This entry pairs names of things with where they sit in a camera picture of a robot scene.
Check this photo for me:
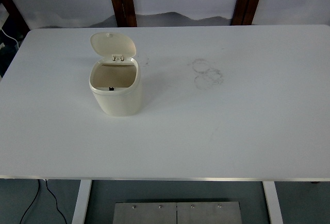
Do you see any cream plastic trash can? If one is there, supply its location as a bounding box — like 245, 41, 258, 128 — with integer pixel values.
89, 32, 142, 116

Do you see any right white table leg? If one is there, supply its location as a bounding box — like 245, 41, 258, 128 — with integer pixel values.
262, 181, 284, 224

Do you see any white table leg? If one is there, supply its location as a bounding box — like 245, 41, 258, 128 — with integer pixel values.
262, 181, 284, 224
72, 180, 92, 224

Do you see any left white table leg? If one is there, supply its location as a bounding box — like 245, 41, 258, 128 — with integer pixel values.
72, 180, 92, 224

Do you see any left brown wooden frame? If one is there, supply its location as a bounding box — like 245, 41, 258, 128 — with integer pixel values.
111, 0, 137, 27

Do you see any brown wooden frame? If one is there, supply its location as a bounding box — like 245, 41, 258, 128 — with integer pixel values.
231, 0, 259, 26
111, 0, 137, 27

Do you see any grey metal base plate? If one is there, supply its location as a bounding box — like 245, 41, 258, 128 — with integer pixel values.
113, 202, 242, 223

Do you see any right brown wooden frame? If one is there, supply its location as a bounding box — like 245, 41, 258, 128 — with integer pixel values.
231, 0, 259, 26

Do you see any white cable at left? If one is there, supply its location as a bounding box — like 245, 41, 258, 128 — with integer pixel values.
0, 25, 21, 52

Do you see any far left dark wooden frame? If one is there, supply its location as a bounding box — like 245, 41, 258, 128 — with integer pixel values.
1, 0, 30, 36

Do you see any black floor cable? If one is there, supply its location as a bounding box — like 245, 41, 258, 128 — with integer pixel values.
18, 179, 68, 224

